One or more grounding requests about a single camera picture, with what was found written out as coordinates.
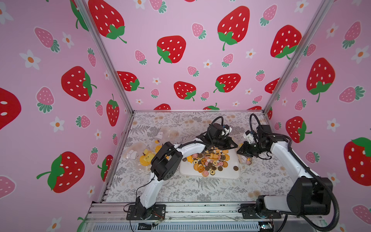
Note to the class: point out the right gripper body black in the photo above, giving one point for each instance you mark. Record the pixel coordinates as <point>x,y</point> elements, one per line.
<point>249,149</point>

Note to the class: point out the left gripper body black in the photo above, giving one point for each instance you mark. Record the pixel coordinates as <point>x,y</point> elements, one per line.
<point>222,144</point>

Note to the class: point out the ziploc bag yellow duck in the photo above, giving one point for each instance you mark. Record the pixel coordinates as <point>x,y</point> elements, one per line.
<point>165,134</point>

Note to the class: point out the ziploc bag with cookies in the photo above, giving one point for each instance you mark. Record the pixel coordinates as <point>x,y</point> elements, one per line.
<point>140,157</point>

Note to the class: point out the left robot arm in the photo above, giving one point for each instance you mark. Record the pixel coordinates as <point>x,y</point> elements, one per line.
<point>167,159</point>

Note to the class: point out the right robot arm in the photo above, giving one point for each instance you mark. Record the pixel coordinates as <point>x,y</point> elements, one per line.
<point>311,196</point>

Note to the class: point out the white plastic tray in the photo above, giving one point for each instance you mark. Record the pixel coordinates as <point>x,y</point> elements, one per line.
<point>213,163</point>

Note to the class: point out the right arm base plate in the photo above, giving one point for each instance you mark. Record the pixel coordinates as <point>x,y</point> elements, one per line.
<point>252,211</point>

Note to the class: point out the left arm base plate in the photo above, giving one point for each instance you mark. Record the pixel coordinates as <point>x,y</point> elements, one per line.
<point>145,212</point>

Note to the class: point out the aluminium front rail frame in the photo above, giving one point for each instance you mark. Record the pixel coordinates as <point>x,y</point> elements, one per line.
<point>190,217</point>

